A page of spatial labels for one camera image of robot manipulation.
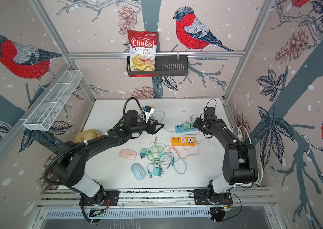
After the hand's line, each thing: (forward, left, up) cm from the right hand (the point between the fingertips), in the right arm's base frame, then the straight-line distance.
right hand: (196, 123), depth 93 cm
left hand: (-7, +22, +11) cm, 26 cm away
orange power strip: (-10, +9, -7) cm, 15 cm away
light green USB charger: (0, +6, -3) cm, 7 cm away
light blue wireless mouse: (-30, +35, -6) cm, 47 cm away
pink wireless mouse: (-20, +44, -7) cm, 49 cm away
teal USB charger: (-19, +34, -7) cm, 40 cm away
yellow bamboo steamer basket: (-9, +74, -3) cm, 74 cm away
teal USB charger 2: (-29, +24, -8) cm, 39 cm away
